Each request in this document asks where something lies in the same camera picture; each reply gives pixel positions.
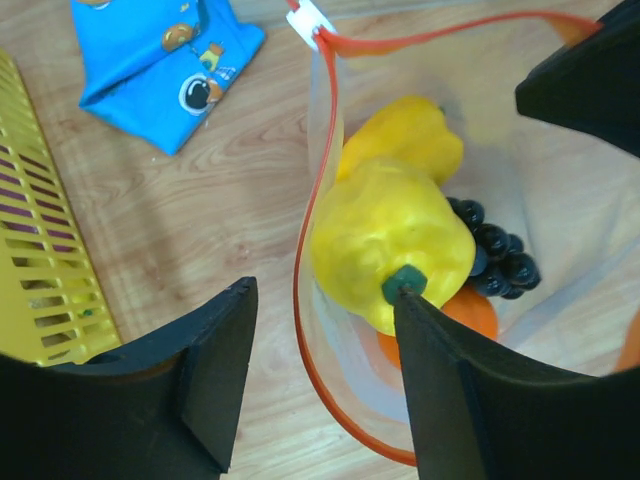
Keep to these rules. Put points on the yellow plastic basket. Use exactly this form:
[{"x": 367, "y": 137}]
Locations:
[{"x": 52, "y": 306}]

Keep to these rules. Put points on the black grape bunch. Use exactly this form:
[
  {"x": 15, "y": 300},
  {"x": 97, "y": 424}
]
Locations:
[{"x": 502, "y": 268}]

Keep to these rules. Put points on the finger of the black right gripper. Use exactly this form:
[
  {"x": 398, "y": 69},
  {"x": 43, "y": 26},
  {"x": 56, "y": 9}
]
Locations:
[{"x": 592, "y": 87}]

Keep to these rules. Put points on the blue cartoon print cloth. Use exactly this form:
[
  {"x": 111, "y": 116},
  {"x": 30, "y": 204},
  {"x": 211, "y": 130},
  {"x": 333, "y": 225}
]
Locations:
[{"x": 155, "y": 69}]

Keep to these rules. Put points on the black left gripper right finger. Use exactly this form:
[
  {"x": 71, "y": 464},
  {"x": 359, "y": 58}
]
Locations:
[{"x": 479, "y": 410}]

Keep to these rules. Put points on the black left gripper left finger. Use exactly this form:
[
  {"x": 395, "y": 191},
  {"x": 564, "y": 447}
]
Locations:
[{"x": 164, "y": 406}]

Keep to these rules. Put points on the clear zip bag orange zipper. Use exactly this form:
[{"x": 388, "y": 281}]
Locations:
[{"x": 571, "y": 197}]

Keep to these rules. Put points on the yellow bell pepper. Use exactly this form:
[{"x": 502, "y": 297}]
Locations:
[
  {"x": 388, "y": 226},
  {"x": 411, "y": 129}
]

